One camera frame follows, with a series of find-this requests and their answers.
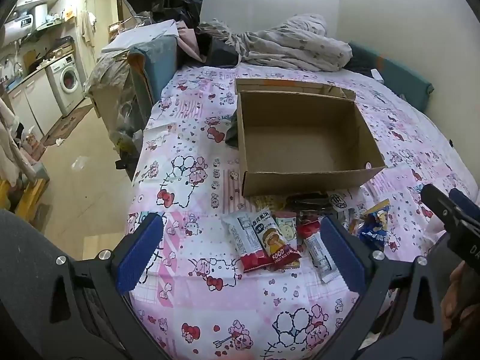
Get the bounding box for clear plastic wrapped bundle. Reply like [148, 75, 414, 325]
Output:
[84, 50, 151, 158]

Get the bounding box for dark brown snack packet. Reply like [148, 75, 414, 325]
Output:
[287, 192, 331, 212]

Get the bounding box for white round-logo snack packet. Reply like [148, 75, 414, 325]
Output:
[326, 191, 351, 211]

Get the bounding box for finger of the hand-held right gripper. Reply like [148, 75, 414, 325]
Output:
[449, 187, 480, 220]
[420, 184, 467, 233]

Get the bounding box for beige hanging clothes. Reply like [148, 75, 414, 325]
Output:
[0, 94, 38, 186]

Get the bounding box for grey cloth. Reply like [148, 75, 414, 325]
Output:
[224, 110, 241, 147]

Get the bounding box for brown floor mat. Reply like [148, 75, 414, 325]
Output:
[41, 103, 94, 147]

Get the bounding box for pale round-face cookie packet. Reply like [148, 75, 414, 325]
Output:
[273, 212, 299, 250]

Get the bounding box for white flat board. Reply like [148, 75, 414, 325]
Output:
[101, 19, 181, 53]

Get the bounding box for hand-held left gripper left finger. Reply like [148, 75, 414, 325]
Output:
[42, 213, 167, 360]

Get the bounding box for black cloth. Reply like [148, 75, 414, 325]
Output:
[204, 37, 241, 69]

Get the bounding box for crumpled floral duvet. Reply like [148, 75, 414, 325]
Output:
[197, 13, 353, 73]

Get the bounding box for brown cardboard box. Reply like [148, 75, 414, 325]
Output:
[234, 78, 388, 197]

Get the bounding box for white water heater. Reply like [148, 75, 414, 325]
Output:
[4, 13, 37, 44]

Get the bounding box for yellow wooden frame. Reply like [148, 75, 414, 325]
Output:
[0, 178, 49, 214]

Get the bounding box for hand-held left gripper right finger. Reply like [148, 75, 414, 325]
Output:
[317, 215, 445, 360]

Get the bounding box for person's right hand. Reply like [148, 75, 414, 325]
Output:
[439, 260, 480, 331]

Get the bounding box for white washing machine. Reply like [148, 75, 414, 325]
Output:
[49, 54, 85, 117]

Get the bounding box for tan stick snack packet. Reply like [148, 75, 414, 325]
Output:
[249, 194, 289, 211]

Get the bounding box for red candy wrapper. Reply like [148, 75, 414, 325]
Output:
[296, 214, 322, 239]

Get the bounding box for white wall cabinet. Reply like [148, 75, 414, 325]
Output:
[15, 0, 62, 9]

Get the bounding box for pink cloth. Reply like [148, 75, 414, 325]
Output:
[176, 20, 207, 62]

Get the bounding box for white hanging towel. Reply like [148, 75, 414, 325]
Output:
[77, 9, 97, 47]

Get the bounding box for white red-ended snack packet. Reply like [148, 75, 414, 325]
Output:
[221, 212, 276, 274]

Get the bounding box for white kitchen cabinet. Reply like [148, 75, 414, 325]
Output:
[5, 69, 62, 136]

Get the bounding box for cartoon child rice cake packet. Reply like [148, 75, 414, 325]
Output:
[252, 207, 302, 271]

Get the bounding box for white blue-ended snack packet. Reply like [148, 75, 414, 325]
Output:
[302, 232, 340, 284]

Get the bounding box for pink cartoon printed bedsheet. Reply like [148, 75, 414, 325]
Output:
[120, 62, 480, 360]

